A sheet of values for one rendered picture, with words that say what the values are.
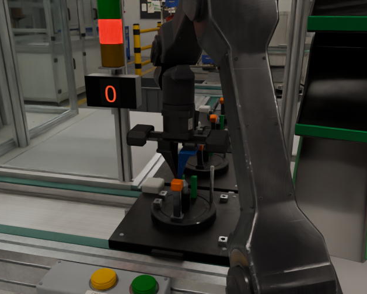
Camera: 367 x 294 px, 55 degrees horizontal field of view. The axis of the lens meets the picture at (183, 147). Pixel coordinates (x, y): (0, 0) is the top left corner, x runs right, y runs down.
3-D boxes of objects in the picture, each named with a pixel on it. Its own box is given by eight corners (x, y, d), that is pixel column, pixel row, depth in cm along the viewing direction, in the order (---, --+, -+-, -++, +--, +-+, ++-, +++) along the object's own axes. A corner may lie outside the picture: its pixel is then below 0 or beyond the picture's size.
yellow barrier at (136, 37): (141, 81, 745) (139, 23, 704) (132, 80, 749) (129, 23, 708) (181, 60, 1053) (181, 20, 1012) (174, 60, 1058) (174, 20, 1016)
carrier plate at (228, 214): (233, 267, 63) (234, 257, 62) (108, 248, 68) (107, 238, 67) (243, 201, 85) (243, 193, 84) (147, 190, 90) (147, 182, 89)
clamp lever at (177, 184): (181, 218, 69) (180, 184, 66) (171, 217, 69) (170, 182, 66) (185, 208, 72) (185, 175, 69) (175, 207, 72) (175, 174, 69)
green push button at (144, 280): (152, 303, 55) (151, 293, 54) (128, 299, 55) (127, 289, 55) (160, 285, 58) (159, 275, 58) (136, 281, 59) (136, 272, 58)
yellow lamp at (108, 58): (119, 67, 77) (117, 44, 75) (98, 66, 78) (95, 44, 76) (127, 64, 82) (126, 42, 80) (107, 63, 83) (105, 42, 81)
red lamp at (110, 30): (117, 44, 75) (115, 19, 73) (95, 43, 76) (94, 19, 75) (126, 42, 80) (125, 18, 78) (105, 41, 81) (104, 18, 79)
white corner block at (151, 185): (160, 201, 85) (159, 186, 83) (142, 199, 86) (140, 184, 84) (165, 192, 89) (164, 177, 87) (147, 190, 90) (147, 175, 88)
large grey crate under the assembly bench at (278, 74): (296, 83, 572) (298, 69, 565) (258, 81, 586) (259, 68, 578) (295, 79, 609) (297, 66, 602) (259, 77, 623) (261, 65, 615)
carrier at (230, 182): (243, 198, 86) (247, 150, 82) (149, 188, 91) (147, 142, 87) (248, 160, 108) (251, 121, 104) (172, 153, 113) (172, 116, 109)
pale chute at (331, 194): (363, 263, 58) (369, 259, 54) (282, 244, 63) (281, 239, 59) (377, 116, 68) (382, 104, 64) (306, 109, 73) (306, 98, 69)
